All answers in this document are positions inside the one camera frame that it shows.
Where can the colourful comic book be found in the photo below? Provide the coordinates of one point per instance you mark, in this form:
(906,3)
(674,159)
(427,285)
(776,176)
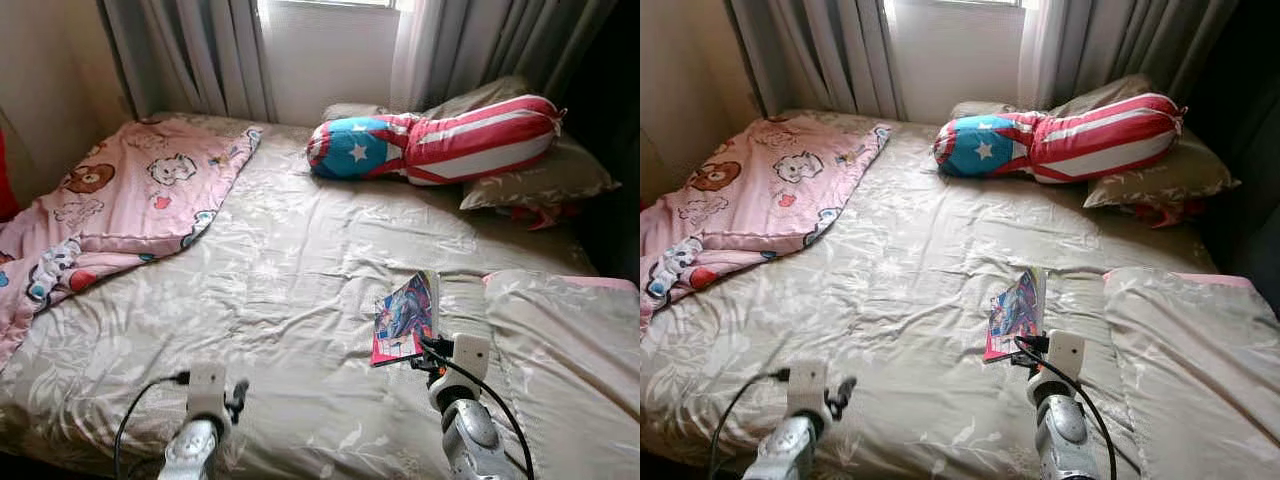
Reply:
(1015,315)
(405,320)

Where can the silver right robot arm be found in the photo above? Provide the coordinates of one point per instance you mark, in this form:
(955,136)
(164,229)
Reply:
(1062,440)
(470,440)

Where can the beige floral bed cover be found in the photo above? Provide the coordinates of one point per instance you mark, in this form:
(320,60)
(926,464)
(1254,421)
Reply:
(900,300)
(290,300)

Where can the red crumpled cloth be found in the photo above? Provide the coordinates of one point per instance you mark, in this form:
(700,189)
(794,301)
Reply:
(1165,212)
(540,213)

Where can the pink cartoon print blanket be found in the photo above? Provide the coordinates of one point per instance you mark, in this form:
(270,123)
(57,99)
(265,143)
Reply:
(130,200)
(760,195)

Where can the beige floral pillow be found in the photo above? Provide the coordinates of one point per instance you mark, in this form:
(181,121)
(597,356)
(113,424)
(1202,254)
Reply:
(1100,95)
(550,180)
(975,108)
(480,98)
(350,110)
(1175,175)

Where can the red white blue star bolster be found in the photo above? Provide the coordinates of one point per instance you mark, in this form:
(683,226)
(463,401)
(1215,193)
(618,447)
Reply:
(470,140)
(1095,138)

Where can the dark grey padded headboard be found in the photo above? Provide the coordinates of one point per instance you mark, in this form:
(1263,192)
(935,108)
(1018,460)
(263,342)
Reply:
(620,200)
(1255,150)

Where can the bright window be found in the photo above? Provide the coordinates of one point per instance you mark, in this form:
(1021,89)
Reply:
(960,3)
(330,4)

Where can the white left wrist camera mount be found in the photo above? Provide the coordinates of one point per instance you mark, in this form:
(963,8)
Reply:
(808,388)
(207,390)

